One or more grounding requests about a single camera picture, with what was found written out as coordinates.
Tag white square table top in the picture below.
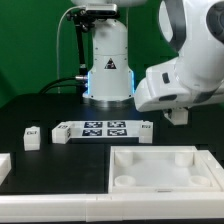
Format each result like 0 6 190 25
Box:
108 146 222 194

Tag white front fence wall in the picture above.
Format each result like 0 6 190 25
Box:
0 192 224 223

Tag white fence wall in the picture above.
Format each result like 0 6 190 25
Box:
0 192 224 223
195 150 224 192
0 153 11 185

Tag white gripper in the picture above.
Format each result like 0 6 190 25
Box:
133 56 224 113

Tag grey cable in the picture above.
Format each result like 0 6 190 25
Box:
55 5 84 94

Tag white left fence wall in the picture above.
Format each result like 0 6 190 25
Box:
0 153 11 185

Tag black camera stand pole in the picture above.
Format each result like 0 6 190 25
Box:
75 23 87 81

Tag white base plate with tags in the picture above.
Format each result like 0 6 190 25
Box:
71 120 143 138

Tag white right fence wall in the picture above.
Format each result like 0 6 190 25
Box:
195 150 224 192

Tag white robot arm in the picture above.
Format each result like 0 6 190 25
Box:
71 0 224 112

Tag black cables at base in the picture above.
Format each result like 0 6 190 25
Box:
38 75 88 95

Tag black camera on stand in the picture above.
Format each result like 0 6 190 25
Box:
66 3 118 24

